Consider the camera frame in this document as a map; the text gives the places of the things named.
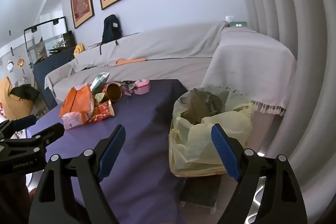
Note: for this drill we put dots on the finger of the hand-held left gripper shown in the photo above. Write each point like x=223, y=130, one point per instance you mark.
x=25, y=121
x=50, y=133

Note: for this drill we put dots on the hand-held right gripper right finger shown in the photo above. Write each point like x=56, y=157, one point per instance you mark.
x=225, y=150

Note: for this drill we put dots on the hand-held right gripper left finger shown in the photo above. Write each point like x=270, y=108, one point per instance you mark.
x=113, y=150

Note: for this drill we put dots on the pink white packet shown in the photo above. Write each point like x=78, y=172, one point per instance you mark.
x=73, y=120

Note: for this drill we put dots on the bin with yellow bag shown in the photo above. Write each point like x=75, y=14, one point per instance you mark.
x=189, y=140

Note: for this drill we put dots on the red snack wrapper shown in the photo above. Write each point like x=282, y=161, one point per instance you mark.
x=103, y=111

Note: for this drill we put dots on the orange snack bag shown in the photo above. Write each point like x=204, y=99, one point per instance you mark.
x=76, y=100

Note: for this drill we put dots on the gold paper cup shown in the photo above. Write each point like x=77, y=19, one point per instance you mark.
x=114, y=91

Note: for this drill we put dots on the torn pink toy packaging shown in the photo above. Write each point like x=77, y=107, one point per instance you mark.
x=128, y=86

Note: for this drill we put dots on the green white milk carton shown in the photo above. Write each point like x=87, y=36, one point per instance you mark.
x=101, y=79

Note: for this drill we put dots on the black jacket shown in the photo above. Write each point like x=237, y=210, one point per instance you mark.
x=25, y=92

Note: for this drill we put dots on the purple tablecloth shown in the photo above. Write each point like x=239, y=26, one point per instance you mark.
x=141, y=119

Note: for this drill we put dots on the dark low stool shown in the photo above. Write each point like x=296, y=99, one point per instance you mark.
x=202, y=192

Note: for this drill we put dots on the pink toy pot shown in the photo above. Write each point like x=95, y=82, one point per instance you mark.
x=141, y=87

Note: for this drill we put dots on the glass fish tank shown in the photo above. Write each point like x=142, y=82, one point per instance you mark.
x=52, y=40

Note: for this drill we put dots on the yellow plush toy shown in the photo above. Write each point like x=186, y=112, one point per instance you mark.
x=78, y=50

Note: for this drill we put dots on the orange back scratcher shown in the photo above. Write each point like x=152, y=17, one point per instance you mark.
x=131, y=60

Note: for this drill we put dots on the grey covered sofa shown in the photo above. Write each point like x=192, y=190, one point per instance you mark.
x=170, y=43

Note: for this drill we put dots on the black backpack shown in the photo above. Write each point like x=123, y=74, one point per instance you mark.
x=111, y=27

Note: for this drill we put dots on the green flat device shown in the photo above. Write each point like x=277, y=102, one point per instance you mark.
x=238, y=24

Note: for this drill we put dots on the grey white curtain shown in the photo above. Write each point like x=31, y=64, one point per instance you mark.
x=288, y=16

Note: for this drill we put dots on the round white wall ornament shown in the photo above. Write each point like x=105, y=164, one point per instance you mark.
x=10, y=65

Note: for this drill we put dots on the round orange wall ornament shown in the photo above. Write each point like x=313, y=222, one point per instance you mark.
x=20, y=63

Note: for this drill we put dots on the white wall socket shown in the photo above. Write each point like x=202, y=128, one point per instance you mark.
x=229, y=18

